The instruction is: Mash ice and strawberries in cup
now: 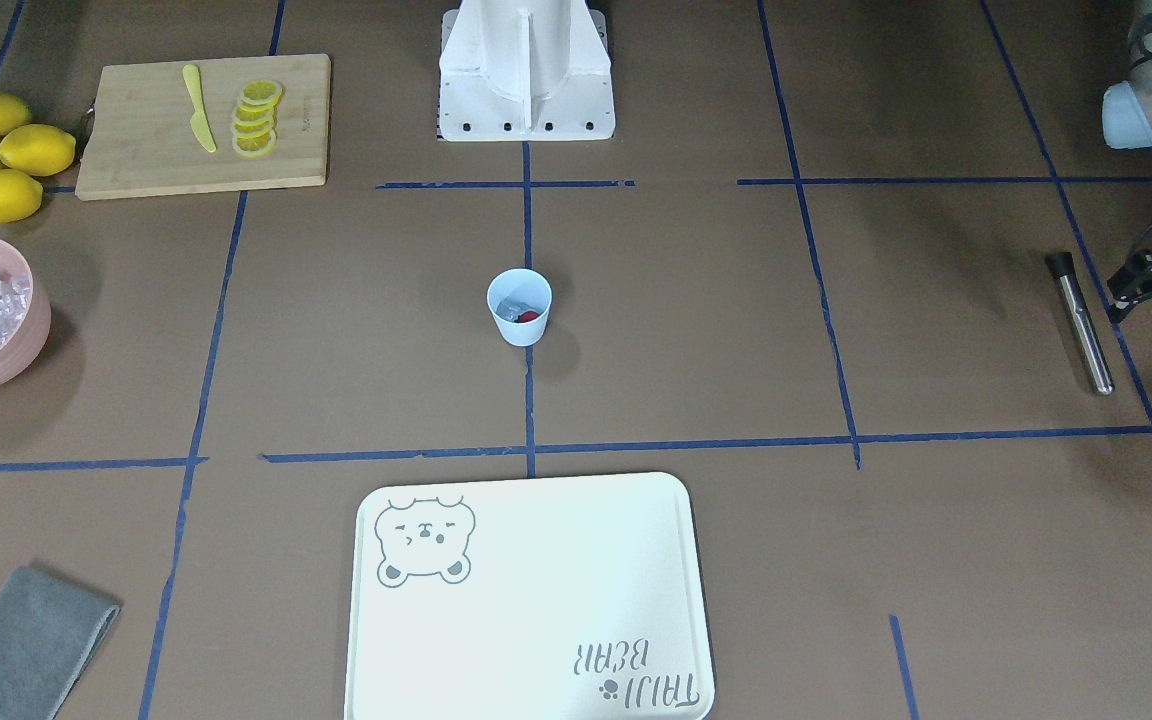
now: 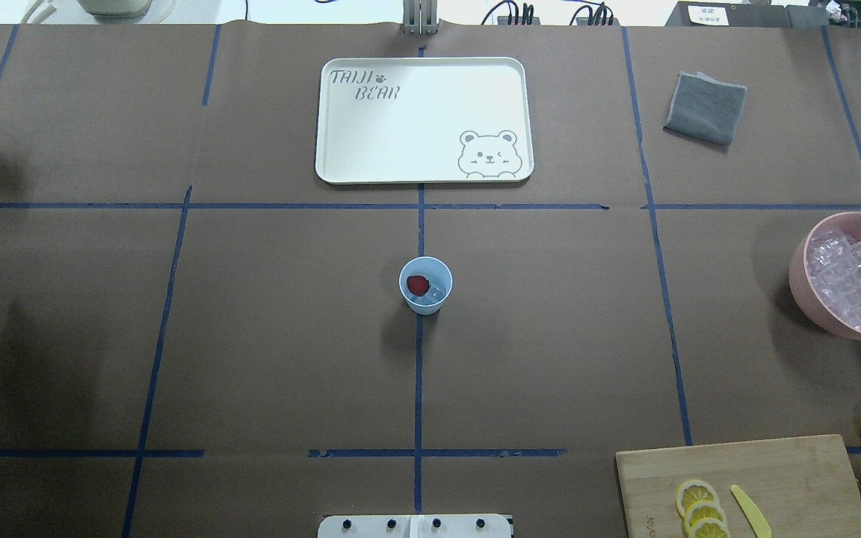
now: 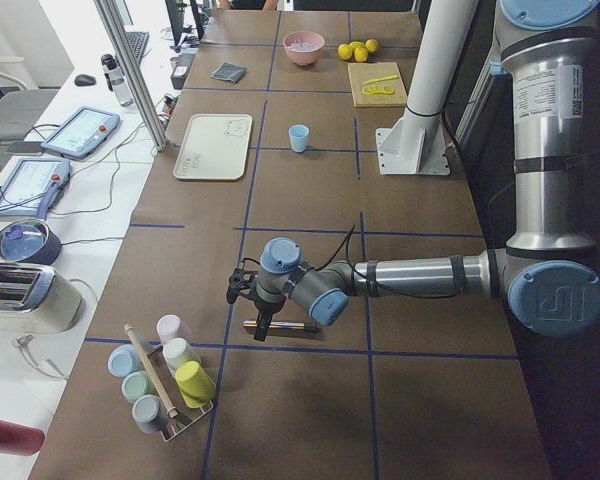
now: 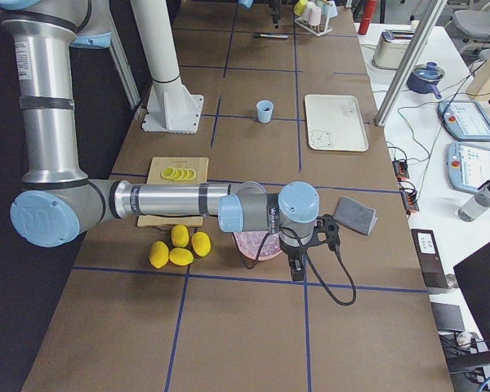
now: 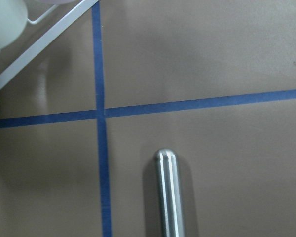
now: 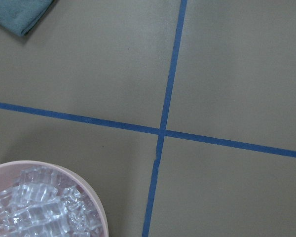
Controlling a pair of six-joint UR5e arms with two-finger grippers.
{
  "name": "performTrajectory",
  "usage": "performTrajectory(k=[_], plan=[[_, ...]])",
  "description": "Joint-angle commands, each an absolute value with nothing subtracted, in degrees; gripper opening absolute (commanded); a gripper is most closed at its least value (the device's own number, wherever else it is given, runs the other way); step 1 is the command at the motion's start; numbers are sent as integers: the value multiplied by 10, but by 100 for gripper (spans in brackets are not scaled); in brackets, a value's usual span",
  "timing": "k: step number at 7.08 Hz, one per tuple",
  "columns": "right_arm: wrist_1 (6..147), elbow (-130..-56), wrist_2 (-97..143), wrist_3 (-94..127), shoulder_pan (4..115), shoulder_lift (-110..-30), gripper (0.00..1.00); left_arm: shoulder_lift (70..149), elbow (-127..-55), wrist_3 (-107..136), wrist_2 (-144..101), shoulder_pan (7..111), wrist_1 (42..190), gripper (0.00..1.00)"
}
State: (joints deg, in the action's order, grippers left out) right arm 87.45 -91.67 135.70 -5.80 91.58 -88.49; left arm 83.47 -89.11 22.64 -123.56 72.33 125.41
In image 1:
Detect steel muddler black head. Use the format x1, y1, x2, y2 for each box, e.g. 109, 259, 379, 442
1044, 252, 1115, 396

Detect light blue cup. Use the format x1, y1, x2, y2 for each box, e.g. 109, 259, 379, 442
486, 268, 553, 347

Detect cream bear tray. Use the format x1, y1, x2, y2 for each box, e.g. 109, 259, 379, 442
343, 471, 717, 719

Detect lemon slices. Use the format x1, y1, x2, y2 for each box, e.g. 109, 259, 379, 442
229, 79, 285, 159

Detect yellow plastic knife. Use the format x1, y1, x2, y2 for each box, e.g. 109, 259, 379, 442
180, 63, 218, 152

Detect wooden cutting board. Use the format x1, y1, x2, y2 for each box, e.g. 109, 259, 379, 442
76, 54, 332, 200

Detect grey folded cloth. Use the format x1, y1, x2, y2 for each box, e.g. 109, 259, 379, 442
0, 566, 122, 719

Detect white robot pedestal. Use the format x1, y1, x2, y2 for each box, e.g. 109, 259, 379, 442
435, 1, 616, 142

